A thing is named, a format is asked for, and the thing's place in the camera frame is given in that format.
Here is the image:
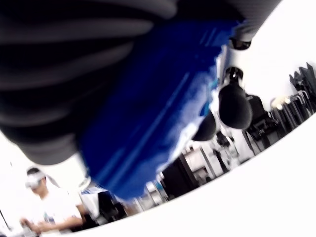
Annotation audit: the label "black equipment box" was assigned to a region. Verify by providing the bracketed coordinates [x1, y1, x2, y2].
[160, 155, 200, 200]

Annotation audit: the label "seated person in white shirt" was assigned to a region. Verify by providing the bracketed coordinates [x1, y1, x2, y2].
[18, 167, 86, 235]

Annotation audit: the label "blue Oreo cookie pack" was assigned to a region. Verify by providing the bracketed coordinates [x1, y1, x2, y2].
[79, 18, 244, 201]

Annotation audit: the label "black equipment stands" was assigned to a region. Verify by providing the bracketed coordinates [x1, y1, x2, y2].
[270, 61, 316, 139]

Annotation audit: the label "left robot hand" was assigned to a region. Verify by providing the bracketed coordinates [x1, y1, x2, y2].
[0, 0, 282, 165]

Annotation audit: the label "black humanoid robot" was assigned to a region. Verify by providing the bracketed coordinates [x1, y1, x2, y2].
[224, 66, 272, 149]

